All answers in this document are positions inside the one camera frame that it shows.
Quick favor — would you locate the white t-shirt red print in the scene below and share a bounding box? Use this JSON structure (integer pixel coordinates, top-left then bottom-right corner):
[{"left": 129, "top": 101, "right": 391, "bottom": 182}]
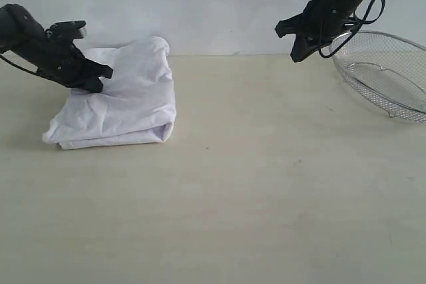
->
[{"left": 42, "top": 36, "right": 176, "bottom": 150}]

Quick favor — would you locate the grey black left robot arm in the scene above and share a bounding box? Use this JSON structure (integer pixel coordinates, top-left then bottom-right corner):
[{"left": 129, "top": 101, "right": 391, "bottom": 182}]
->
[{"left": 1, "top": 4, "right": 113, "bottom": 93}]

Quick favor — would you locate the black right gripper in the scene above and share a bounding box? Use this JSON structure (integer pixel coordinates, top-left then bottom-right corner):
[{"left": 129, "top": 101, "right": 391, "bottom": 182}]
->
[{"left": 275, "top": 0, "right": 359, "bottom": 63}]

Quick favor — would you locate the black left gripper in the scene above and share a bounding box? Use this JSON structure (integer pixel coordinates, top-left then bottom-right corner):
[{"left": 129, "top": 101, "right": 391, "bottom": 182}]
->
[{"left": 19, "top": 39, "right": 113, "bottom": 93}]

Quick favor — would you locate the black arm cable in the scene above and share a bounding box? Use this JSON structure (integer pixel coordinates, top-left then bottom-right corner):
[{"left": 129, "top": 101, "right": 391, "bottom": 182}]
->
[
  {"left": 318, "top": 0, "right": 390, "bottom": 59},
  {"left": 0, "top": 53, "right": 39, "bottom": 75}
]

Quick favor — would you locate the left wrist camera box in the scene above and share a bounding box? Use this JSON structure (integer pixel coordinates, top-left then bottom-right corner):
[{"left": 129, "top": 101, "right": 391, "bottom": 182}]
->
[{"left": 45, "top": 20, "right": 87, "bottom": 42}]

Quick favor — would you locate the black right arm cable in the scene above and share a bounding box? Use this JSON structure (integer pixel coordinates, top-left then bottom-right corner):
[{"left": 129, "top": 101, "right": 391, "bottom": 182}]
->
[{"left": 318, "top": 0, "right": 390, "bottom": 59}]

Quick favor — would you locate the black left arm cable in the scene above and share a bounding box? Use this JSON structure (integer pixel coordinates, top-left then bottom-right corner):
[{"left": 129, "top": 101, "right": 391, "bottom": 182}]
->
[{"left": 0, "top": 53, "right": 39, "bottom": 75}]

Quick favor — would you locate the metal wire mesh basket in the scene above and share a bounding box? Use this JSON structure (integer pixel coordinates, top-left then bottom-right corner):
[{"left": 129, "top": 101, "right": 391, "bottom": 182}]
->
[{"left": 328, "top": 31, "right": 425, "bottom": 124}]

